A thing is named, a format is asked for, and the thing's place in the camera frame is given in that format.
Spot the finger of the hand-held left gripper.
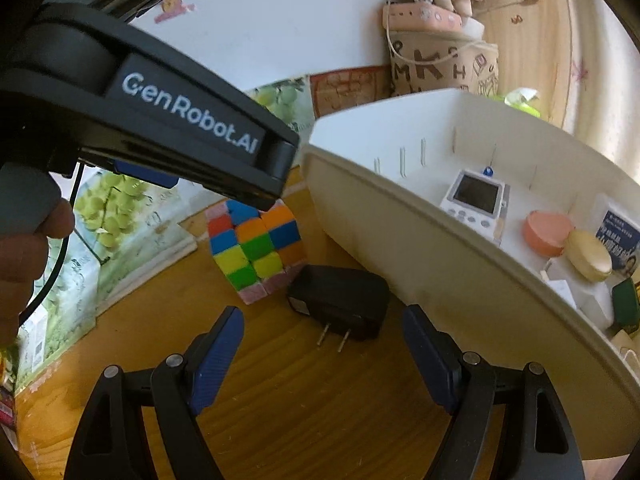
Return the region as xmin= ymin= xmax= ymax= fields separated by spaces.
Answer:
xmin=114 ymin=159 xmax=179 ymax=189

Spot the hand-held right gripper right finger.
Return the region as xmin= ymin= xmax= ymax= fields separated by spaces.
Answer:
xmin=401 ymin=304 xmax=586 ymax=480

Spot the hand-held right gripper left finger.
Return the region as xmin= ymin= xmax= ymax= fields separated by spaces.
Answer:
xmin=64 ymin=305 xmax=246 ymax=480

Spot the white plastic tray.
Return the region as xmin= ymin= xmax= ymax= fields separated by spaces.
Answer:
xmin=300 ymin=87 xmax=640 ymax=476

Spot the black charger plug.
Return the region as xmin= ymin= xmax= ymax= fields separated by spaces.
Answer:
xmin=286 ymin=265 xmax=391 ymax=353

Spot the multicoloured puzzle cube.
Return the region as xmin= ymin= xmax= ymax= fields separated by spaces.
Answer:
xmin=206 ymin=199 xmax=307 ymax=306

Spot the white compact camera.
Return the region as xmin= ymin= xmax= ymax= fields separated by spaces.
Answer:
xmin=439 ymin=165 xmax=511 ymax=247

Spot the pink correction tape dispenser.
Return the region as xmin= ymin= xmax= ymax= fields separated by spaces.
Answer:
xmin=523 ymin=210 xmax=575 ymax=257

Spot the white charger plug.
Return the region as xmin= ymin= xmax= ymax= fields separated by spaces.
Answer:
xmin=542 ymin=257 xmax=616 ymax=332

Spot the round gold tin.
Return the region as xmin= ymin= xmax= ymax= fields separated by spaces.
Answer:
xmin=564 ymin=229 xmax=613 ymax=283

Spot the beige soap block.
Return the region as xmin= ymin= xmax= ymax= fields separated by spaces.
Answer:
xmin=612 ymin=330 xmax=640 ymax=362

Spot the green box with gold disc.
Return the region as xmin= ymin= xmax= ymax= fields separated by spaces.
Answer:
xmin=611 ymin=277 xmax=640 ymax=336

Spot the clear plastic box blue label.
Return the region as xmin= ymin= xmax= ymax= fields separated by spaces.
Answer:
xmin=592 ymin=192 xmax=640 ymax=281

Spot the person's left hand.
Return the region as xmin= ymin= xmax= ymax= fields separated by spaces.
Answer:
xmin=0 ymin=200 xmax=76 ymax=346

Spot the grape-print boxes row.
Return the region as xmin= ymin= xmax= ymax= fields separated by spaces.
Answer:
xmin=15 ymin=75 xmax=316 ymax=386

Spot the white notebook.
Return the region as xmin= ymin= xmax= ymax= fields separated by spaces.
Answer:
xmin=175 ymin=217 xmax=199 ymax=257

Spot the brown printed cardboard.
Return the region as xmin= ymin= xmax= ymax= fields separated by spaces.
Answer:
xmin=309 ymin=66 xmax=396 ymax=121

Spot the green tissue pack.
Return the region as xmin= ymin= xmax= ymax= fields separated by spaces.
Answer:
xmin=497 ymin=87 xmax=543 ymax=118

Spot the letter print fabric bag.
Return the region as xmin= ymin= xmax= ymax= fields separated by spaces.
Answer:
xmin=387 ymin=30 xmax=501 ymax=98

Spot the pink dotted box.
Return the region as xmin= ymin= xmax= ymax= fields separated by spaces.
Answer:
xmin=382 ymin=1 xmax=463 ymax=33

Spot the pale curtain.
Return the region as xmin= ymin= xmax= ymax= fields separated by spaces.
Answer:
xmin=557 ymin=0 xmax=640 ymax=171

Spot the small white block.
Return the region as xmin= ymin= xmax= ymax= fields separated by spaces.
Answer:
xmin=462 ymin=15 xmax=487 ymax=41

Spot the yellow bear wall sticker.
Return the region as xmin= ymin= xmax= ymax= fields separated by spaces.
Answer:
xmin=154 ymin=0 xmax=197 ymax=25

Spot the thin black cable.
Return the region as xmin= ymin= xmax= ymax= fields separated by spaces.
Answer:
xmin=20 ymin=160 xmax=87 ymax=330

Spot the white cable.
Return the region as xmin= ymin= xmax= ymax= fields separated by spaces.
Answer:
xmin=384 ymin=19 xmax=496 ymax=70

